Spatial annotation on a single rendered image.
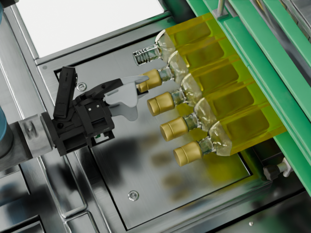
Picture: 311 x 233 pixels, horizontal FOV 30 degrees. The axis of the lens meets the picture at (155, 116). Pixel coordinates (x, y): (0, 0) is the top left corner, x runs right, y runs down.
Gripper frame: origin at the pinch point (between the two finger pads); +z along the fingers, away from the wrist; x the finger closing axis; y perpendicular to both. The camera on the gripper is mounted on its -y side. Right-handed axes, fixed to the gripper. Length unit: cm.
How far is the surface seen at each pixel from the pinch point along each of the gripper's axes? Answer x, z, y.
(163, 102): 2.0, 1.7, 6.4
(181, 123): 2.5, 2.8, 11.8
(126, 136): -12.3, -5.2, 4.4
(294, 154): -0.9, 20.5, 25.0
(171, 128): 2.4, 0.7, 11.9
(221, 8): 6.6, 19.9, -5.7
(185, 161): 2.6, 0.4, 18.8
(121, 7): -14.9, 7.6, -27.7
